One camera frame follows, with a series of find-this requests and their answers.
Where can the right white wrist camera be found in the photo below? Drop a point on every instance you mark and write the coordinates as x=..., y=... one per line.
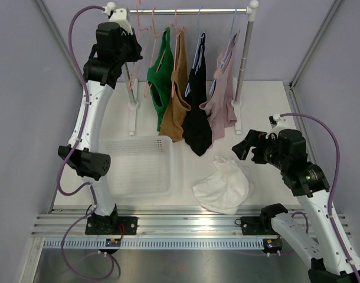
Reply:
x=276, y=121

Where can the white metal clothes rack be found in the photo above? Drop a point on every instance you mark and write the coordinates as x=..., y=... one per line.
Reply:
x=250, y=11

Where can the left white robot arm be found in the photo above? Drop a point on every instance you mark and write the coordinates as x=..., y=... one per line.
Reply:
x=115, y=46

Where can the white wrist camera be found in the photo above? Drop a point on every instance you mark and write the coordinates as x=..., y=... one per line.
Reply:
x=119, y=16
x=276, y=121

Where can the green tank top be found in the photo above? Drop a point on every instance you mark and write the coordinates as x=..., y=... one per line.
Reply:
x=159, y=77

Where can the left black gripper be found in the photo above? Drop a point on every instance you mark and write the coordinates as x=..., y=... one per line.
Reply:
x=136, y=47

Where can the blue hanger under black top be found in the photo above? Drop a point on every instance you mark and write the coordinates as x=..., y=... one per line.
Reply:
x=196, y=60

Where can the white plastic basket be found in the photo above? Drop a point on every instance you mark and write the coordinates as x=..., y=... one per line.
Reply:
x=140, y=166

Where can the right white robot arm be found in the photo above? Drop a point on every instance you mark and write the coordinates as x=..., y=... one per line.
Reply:
x=329, y=256

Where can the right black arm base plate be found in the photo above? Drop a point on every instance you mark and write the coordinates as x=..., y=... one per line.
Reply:
x=253, y=226

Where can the black tank top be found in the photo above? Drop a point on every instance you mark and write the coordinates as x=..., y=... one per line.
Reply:
x=197, y=132

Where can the blue hanger under pink top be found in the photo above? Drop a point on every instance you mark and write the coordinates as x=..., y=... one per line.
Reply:
x=226, y=54

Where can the pink tank top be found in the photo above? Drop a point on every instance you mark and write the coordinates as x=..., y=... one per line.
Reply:
x=218, y=108

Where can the brown tank top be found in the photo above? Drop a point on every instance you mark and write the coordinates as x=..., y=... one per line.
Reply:
x=175, y=113

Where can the aluminium mounting rail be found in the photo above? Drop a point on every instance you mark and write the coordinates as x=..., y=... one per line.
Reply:
x=153, y=221

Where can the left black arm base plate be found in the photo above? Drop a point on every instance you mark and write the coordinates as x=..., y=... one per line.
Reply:
x=122, y=225

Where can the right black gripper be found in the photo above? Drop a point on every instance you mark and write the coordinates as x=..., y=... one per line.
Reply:
x=255, y=138

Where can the white tank top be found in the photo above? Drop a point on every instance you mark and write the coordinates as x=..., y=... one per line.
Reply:
x=226, y=189

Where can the white slotted cable duct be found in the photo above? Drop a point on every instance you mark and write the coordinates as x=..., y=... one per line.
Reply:
x=156, y=243

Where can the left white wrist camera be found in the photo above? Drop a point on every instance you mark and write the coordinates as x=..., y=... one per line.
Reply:
x=119, y=16

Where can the pink hanger under brown top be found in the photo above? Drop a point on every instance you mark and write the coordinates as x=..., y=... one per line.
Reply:
x=178, y=33

